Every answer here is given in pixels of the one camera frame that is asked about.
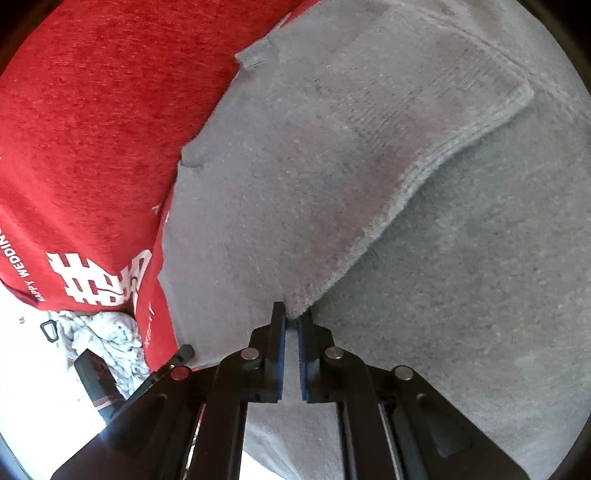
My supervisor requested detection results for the white crumpled cloth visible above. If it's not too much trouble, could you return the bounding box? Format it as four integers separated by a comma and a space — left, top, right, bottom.
46, 310, 151, 402

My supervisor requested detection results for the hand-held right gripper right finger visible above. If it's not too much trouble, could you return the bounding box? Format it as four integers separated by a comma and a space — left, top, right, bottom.
298, 311, 532, 480

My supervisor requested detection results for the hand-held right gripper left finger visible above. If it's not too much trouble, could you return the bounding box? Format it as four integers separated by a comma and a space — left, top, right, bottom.
51, 302, 287, 480

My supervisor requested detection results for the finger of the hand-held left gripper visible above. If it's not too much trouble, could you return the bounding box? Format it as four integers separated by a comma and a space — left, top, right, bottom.
124, 344, 195, 403

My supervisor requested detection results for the red printed blanket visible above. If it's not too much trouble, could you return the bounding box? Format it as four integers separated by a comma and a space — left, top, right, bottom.
0, 0, 319, 444

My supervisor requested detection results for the grey towel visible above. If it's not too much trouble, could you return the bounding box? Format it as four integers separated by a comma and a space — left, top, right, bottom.
157, 0, 589, 480

